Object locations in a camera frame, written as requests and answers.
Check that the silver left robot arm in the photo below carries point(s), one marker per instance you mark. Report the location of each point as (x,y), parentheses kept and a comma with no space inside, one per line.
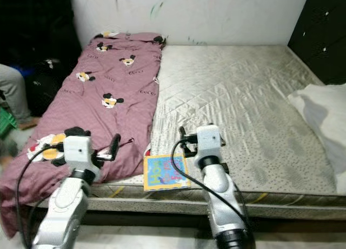
(59,216)

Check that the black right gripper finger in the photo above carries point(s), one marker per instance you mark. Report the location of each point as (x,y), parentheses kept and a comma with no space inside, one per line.
(183,136)

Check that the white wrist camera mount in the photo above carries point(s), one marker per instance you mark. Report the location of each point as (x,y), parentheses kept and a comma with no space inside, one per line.
(209,141)
(78,152)

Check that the dark tufted headboard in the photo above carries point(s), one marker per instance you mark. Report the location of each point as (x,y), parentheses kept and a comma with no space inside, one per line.
(321,33)

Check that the mauve cartoon print blanket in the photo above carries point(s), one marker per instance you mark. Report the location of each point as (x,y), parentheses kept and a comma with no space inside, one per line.
(102,119)

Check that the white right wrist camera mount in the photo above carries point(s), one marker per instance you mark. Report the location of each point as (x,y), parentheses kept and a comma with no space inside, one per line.
(209,141)

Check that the blue cloth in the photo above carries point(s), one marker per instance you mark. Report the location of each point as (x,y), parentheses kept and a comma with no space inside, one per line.
(27,71)

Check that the person in grey trousers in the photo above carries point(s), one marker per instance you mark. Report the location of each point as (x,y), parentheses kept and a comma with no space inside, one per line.
(13,92)

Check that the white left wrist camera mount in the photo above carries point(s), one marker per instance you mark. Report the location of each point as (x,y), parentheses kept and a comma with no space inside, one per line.
(78,152)

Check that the white pillow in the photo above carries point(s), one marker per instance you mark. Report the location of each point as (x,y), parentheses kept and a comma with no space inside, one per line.
(324,119)

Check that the green plastic stool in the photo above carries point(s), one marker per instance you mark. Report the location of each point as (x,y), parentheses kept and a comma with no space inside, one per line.
(5,125)

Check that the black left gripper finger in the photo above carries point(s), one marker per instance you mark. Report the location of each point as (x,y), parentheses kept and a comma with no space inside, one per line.
(115,147)

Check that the colourful children's book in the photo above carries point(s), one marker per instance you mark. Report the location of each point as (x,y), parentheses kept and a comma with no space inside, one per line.
(165,173)

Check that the black bag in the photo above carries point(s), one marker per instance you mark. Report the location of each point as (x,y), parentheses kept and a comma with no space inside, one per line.
(43,92)

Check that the white quilted mattress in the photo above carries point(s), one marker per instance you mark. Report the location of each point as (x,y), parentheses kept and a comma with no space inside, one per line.
(238,87)

